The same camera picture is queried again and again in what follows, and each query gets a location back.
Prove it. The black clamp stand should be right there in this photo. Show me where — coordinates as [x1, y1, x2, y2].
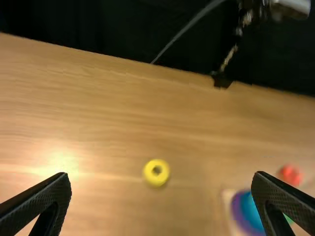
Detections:
[210, 0, 271, 89]

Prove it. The grey cable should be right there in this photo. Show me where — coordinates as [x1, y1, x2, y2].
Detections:
[150, 0, 223, 64]

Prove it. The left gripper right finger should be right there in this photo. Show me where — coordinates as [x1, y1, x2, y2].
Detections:
[251, 171, 315, 236]

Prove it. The dark blue ring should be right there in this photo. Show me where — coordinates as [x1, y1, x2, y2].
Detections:
[240, 191, 265, 231]

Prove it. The dark green ring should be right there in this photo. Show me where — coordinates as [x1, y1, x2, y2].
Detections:
[283, 212, 295, 225]

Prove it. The orange ring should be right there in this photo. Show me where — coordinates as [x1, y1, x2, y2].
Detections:
[278, 164, 305, 186]

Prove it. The purple ring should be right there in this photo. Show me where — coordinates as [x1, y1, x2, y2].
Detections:
[230, 189, 266, 236]

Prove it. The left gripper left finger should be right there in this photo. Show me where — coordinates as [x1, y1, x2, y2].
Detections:
[0, 172, 72, 236]

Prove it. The yellow ring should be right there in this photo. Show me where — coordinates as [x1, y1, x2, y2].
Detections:
[142, 159, 171, 189]

